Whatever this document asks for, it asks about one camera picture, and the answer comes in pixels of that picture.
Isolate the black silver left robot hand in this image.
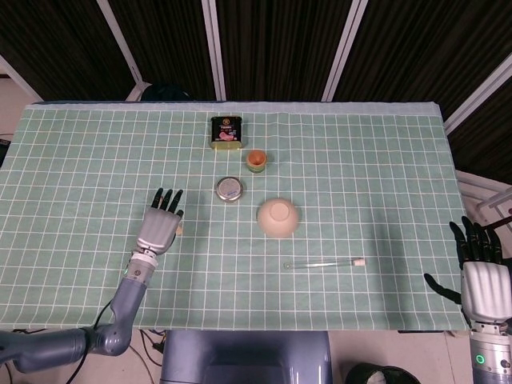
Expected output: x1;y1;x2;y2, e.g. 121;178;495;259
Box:
135;187;185;255

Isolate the beige upturned bowl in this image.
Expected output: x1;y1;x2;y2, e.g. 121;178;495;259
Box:
256;198;301;239

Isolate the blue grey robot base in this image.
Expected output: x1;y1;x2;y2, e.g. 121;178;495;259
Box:
160;330;333;384

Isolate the round metal tin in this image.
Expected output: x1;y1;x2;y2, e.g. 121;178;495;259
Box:
214;176;246;203

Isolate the glass test tube white stopper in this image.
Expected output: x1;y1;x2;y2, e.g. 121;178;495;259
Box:
283;258;367;271

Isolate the black waste bin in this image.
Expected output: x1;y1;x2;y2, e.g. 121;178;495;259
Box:
346;362;421;384

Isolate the white metal frame rack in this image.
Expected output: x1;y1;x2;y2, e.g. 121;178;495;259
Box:
455;170;512;231

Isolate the white partition frame bar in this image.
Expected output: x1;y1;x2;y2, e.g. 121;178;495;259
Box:
202;0;227;101
443;51;512;134
322;0;369;102
95;0;145;101
0;54;43;103

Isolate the black chair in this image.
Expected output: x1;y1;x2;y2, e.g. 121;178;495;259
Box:
140;82;193;102

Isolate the green checked tablecloth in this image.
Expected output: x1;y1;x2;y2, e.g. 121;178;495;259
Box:
0;100;471;333

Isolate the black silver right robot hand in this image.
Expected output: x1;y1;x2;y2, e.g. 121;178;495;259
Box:
424;215;512;325

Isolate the black cable bundle with plug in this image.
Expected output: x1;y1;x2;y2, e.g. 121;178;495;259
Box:
138;330;167;365

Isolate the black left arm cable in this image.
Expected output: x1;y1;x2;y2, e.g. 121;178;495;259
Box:
91;298;116;330

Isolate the small orange jar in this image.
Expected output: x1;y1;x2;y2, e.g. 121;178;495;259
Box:
246;149;268;174

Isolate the black luncheon meat tin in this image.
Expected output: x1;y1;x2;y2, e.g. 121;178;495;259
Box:
210;115;244;152

